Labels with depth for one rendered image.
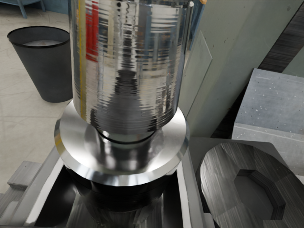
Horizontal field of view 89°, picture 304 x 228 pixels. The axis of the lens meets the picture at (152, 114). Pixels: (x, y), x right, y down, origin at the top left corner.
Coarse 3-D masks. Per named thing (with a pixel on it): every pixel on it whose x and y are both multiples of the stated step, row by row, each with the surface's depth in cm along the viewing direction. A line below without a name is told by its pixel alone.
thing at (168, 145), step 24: (72, 120) 5; (72, 144) 4; (96, 144) 5; (120, 144) 5; (144, 144) 5; (168, 144) 5; (72, 168) 4; (96, 168) 4; (120, 168) 4; (144, 168) 4; (168, 168) 5; (120, 192) 4
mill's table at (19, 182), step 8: (24, 168) 29; (32, 168) 29; (16, 176) 28; (24, 176) 28; (32, 176) 28; (16, 184) 27; (24, 184) 27; (8, 192) 27; (16, 192) 27; (0, 200) 25; (8, 200) 25; (16, 200) 25; (0, 208) 24; (0, 216) 24
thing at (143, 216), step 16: (80, 192) 6; (96, 192) 5; (144, 192) 5; (160, 192) 6; (96, 208) 6; (112, 208) 6; (128, 208) 6; (144, 208) 6; (112, 224) 8; (128, 224) 8
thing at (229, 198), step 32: (192, 160) 14; (224, 160) 13; (256, 160) 14; (224, 192) 11; (256, 192) 13; (288, 192) 12; (96, 224) 9; (160, 224) 9; (224, 224) 10; (256, 224) 10; (288, 224) 10
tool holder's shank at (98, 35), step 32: (96, 0) 2; (128, 0) 2; (160, 0) 2; (192, 0) 3; (96, 32) 3; (128, 32) 2; (160, 32) 3; (96, 64) 3; (128, 64) 3; (160, 64) 3; (96, 96) 3; (128, 96) 3; (160, 96) 3; (128, 128) 4
